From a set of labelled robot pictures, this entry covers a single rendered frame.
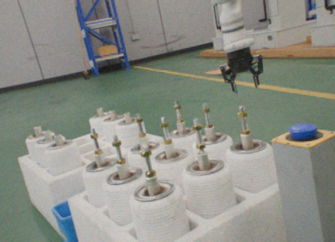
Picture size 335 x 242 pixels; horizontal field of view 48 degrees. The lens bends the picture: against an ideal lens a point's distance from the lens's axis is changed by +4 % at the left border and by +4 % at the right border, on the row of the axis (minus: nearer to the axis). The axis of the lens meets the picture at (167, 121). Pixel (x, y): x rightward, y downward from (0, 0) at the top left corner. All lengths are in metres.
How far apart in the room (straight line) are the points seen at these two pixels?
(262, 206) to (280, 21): 3.54
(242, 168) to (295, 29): 3.57
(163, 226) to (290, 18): 3.73
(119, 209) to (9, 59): 6.44
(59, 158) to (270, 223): 0.63
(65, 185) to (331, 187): 0.72
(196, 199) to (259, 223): 0.13
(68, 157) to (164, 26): 6.39
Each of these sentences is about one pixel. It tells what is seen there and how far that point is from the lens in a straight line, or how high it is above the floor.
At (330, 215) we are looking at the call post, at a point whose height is 0.19.
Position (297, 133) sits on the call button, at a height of 0.33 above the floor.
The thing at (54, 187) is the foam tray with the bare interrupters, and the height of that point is 0.16.
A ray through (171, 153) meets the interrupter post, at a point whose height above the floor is 0.26.
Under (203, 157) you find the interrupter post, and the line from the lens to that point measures 0.70.
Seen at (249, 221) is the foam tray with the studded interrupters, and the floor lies 0.15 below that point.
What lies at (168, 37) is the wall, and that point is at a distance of 7.40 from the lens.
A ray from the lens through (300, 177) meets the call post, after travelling 0.61.
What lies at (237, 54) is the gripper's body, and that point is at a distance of 1.19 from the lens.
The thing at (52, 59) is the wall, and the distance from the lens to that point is 7.06.
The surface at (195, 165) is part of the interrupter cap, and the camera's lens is 0.73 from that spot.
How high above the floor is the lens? 0.52
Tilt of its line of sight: 14 degrees down
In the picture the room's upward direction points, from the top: 12 degrees counter-clockwise
